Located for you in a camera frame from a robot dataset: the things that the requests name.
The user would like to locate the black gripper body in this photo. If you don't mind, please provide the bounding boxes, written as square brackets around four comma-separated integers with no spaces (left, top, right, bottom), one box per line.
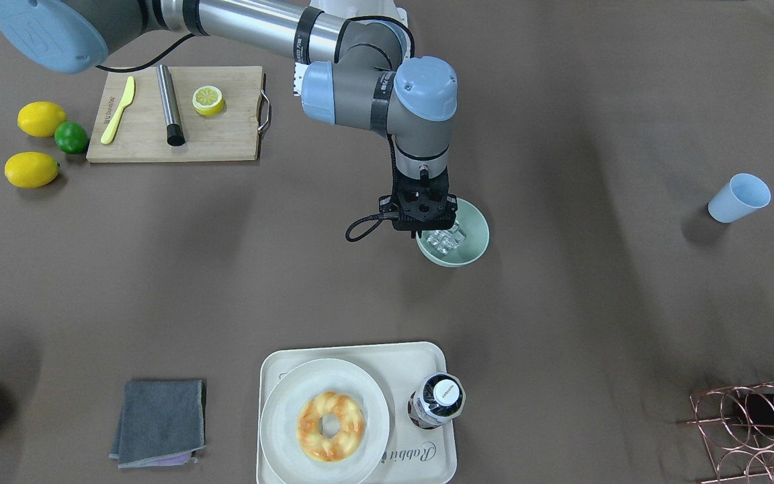
[378,168,458,237]

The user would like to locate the light green bowl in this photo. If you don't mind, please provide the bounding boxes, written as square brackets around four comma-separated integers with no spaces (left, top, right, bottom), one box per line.
[417,198,489,268]

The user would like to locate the light blue cup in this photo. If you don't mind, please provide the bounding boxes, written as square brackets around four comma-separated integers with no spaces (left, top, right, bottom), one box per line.
[707,173,771,223]

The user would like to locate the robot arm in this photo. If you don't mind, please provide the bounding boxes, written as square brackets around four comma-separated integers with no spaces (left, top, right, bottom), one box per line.
[0,1,460,238]

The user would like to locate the clear ice cubes in bowl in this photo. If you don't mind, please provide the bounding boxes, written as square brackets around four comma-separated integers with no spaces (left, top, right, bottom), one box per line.
[426,223,466,256]

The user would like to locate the dark tea bottle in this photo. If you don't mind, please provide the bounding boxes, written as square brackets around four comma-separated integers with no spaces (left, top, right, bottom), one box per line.
[406,372,466,430]

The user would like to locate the half lemon slice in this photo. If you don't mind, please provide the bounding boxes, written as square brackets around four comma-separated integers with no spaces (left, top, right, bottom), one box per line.
[191,85,225,116]

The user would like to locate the cream serving tray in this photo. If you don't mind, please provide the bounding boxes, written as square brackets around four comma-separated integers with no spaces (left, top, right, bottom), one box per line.
[256,342,458,483]

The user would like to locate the white plate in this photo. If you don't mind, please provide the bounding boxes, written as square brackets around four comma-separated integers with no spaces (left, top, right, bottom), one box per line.
[260,358,390,483]

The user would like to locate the steel muddler black tip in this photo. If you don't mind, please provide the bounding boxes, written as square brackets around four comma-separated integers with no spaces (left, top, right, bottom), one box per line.
[156,64,185,147]

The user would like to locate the glazed donut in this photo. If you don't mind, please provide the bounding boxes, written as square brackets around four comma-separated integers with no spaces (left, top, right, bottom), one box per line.
[296,391,366,462]

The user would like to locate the wooden cutting board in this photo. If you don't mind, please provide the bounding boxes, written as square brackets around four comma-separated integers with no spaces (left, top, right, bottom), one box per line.
[87,65,266,163]

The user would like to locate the yellow plastic knife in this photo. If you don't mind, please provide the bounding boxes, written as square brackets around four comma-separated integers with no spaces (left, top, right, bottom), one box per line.
[99,76,136,145]

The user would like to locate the grey folded cloth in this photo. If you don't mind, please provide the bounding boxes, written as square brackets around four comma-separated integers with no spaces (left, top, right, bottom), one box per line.
[110,379,206,469]

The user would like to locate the green lime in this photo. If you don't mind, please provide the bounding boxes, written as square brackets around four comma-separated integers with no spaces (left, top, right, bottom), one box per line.
[53,120,90,155]

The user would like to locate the yellow lemon upper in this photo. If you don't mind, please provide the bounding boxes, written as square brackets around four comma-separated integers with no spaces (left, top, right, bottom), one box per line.
[17,101,68,138]

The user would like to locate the yellow lemon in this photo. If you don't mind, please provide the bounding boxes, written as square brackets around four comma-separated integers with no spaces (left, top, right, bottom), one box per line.
[4,151,59,189]
[17,101,68,138]

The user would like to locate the yellow lemon lower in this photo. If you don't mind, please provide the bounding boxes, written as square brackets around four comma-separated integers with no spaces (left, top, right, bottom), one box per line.
[4,151,59,189]

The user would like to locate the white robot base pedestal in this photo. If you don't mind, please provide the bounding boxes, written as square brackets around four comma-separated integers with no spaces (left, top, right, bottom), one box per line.
[293,0,409,97]

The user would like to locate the copper wire bottle rack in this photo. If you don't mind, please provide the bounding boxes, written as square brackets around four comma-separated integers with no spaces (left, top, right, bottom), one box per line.
[686,382,774,483]

